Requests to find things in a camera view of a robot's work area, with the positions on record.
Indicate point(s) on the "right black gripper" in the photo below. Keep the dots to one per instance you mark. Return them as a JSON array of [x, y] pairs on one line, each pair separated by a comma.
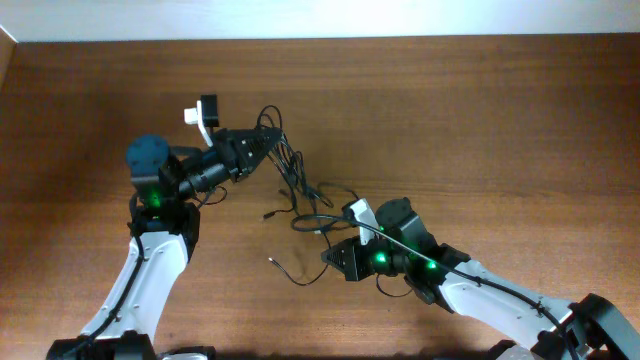
[[354, 268]]

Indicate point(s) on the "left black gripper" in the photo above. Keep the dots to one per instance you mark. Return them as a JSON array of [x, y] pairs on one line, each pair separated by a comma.
[[232, 151]]

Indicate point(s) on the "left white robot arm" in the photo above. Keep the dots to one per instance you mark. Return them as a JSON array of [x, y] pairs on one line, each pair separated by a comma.
[[172, 184]]

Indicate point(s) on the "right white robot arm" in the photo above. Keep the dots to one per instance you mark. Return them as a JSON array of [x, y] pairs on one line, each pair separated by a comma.
[[393, 240]]

